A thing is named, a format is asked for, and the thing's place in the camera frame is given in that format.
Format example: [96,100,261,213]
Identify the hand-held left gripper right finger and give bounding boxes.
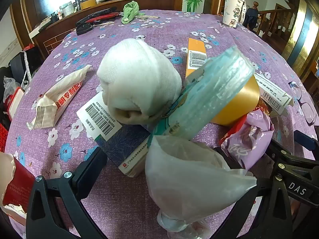
[212,147,293,239]

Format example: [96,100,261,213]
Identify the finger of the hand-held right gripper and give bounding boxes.
[265,139,319,173]
[293,129,319,153]

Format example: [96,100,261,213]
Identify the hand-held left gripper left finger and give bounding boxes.
[26,146,108,239]

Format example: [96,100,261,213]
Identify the pink plastic bag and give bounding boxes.
[221,110,275,170]

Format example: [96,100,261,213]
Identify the translucent white plastic bag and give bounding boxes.
[145,136,258,239]

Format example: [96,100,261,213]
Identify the blue white medicine box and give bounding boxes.
[76,91,150,179]

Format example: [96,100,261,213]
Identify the light blue tissue packet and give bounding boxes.
[149,46,255,150]

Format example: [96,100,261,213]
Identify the red plastic basket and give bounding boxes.
[0,123,9,153]

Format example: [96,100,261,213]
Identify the orange box with barcode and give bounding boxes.
[185,38,209,79]

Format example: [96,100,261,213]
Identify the red foil packet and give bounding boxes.
[219,105,270,145]

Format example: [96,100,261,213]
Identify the eyeglasses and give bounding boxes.
[288,81,318,125]

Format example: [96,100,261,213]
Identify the large yellow tape roll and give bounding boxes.
[209,75,261,126]

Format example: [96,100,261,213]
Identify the white box with barcode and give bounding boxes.
[253,72,293,118]

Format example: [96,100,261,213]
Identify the torn red white box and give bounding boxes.
[0,152,36,217]

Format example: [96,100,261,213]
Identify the cream paper wrapper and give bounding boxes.
[26,65,93,130]

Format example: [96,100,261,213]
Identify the white red-rimmed container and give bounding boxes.
[6,87,25,120]

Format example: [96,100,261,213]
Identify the clear plastic bag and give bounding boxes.
[3,77,16,103]

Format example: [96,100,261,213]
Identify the wooden stair railing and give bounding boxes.
[258,3,292,41]

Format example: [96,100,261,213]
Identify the dark paper bag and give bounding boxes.
[9,45,43,86]

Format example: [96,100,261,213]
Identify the dark cloth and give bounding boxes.
[243,7,260,30]

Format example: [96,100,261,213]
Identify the wooden counter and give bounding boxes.
[21,0,176,61]

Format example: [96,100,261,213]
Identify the purple floral tablecloth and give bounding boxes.
[4,9,318,239]

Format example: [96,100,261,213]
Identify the white printed paper cup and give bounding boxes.
[222,0,246,28]

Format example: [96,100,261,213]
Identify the black and red tool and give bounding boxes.
[78,8,120,26]

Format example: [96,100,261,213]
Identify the green cloth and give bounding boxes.
[121,1,140,25]

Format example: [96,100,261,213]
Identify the white patterned strap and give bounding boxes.
[21,51,32,90]

